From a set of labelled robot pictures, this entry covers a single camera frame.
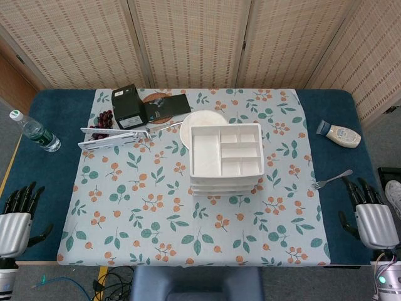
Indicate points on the dark red grapes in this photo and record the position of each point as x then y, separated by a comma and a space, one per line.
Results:
105, 119

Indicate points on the white round plate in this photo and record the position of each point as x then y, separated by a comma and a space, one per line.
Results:
200, 119

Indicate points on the black cardboard box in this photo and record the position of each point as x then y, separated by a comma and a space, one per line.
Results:
127, 105

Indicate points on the silver metal fork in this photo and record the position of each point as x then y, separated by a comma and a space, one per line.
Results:
333, 179

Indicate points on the clear plastic drawer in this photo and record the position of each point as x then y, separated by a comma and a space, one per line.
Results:
219, 180
219, 186
219, 193

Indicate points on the blue grey chair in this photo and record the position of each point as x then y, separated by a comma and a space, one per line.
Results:
194, 282

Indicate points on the white sneaker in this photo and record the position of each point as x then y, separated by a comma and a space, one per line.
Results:
394, 197

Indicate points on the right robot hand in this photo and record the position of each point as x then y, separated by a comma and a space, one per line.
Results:
376, 225

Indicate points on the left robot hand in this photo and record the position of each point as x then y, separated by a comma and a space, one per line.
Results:
14, 232

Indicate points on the silver table knife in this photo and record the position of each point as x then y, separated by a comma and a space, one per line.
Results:
164, 127

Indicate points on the bamboo folding screen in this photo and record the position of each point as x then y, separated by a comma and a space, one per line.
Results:
194, 40

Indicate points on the white drawer organizer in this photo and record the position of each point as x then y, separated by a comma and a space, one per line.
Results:
205, 153

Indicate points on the cream sauce squeeze bottle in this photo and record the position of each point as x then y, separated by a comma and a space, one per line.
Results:
343, 135

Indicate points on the dark blue table cover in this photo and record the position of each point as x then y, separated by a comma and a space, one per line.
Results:
44, 194

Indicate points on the white folding stand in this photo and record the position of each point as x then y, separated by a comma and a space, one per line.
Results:
109, 139

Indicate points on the floral tablecloth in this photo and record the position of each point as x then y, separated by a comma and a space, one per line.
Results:
141, 194

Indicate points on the black floor box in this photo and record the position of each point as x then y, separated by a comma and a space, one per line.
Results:
391, 175

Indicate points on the flat black printed card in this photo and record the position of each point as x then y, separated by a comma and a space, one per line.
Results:
172, 105

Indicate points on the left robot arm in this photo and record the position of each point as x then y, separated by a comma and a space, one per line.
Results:
6, 279

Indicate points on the clear water bottle green label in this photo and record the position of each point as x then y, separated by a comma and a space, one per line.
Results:
39, 133

